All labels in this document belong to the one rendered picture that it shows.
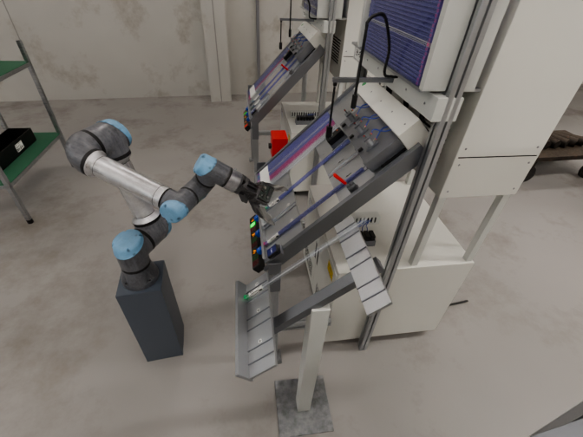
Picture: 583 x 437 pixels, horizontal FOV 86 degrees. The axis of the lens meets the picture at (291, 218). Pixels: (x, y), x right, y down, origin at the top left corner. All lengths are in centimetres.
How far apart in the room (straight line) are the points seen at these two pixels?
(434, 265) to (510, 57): 86
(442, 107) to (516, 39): 24
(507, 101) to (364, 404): 142
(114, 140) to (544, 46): 136
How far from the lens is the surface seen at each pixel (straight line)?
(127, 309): 159
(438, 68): 102
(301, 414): 174
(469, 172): 129
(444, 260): 163
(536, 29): 117
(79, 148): 123
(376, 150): 114
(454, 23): 101
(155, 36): 525
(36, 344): 228
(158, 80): 538
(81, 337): 219
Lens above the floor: 165
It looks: 39 degrees down
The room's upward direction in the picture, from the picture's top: 3 degrees clockwise
